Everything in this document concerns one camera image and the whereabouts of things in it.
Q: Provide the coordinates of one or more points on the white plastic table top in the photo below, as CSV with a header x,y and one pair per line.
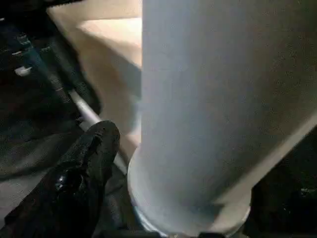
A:
x,y
109,62

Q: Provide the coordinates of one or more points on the black table mat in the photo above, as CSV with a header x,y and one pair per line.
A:
x,y
29,138

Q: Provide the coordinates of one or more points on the white plastic table leg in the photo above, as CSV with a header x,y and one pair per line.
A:
x,y
210,111

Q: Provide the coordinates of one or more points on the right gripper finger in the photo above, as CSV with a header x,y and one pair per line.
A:
x,y
74,186

